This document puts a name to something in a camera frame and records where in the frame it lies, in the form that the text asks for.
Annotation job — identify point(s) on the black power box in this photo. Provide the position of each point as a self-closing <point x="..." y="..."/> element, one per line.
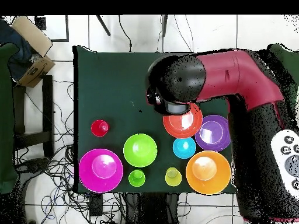
<point x="95" y="205"/>

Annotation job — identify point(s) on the blue cloth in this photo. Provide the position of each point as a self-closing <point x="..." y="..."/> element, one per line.
<point x="16" y="53"/>

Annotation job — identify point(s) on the black chair frame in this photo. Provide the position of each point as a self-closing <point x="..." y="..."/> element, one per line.
<point x="48" y="116"/>

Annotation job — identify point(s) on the black stand leg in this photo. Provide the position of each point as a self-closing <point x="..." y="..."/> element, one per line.
<point x="104" y="25"/>
<point x="164" y="25"/>

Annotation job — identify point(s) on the orange plastic bowl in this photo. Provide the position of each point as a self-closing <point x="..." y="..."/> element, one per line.
<point x="208" y="172"/>

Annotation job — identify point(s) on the yellow plastic cup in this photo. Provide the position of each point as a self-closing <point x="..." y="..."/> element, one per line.
<point x="173" y="177"/>

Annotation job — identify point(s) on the green plastic bowl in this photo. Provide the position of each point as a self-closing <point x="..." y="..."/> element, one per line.
<point x="140" y="150"/>

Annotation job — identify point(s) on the purple plastic bowl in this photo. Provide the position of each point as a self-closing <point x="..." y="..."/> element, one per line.
<point x="213" y="133"/>

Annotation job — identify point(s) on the brown cardboard box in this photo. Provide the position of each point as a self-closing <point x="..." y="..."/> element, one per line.
<point x="35" y="72"/>

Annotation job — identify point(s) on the green plastic cup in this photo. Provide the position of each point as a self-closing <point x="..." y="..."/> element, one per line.
<point x="136" y="178"/>

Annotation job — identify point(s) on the green-covered side table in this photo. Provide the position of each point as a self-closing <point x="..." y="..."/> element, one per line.
<point x="5" y="116"/>
<point x="289" y="60"/>

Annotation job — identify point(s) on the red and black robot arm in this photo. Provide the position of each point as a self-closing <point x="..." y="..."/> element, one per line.
<point x="233" y="77"/>

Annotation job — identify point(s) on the beige cardboard sheet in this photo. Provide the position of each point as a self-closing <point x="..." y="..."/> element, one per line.
<point x="32" y="35"/>

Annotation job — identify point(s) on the dark green tablecloth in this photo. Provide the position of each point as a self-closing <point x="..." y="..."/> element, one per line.
<point x="105" y="77"/>

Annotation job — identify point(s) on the pink plastic bowl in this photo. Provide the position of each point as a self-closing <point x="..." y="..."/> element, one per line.
<point x="100" y="170"/>

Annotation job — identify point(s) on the red-orange plastic bowl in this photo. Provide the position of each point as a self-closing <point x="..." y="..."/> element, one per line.
<point x="182" y="126"/>

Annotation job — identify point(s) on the small blue plastic bowl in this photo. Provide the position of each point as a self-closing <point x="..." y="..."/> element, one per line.
<point x="184" y="148"/>

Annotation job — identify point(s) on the red plastic cup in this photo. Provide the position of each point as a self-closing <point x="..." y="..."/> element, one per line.
<point x="100" y="128"/>

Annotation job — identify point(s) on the grey metal frame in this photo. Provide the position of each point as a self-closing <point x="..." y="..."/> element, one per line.
<point x="67" y="28"/>

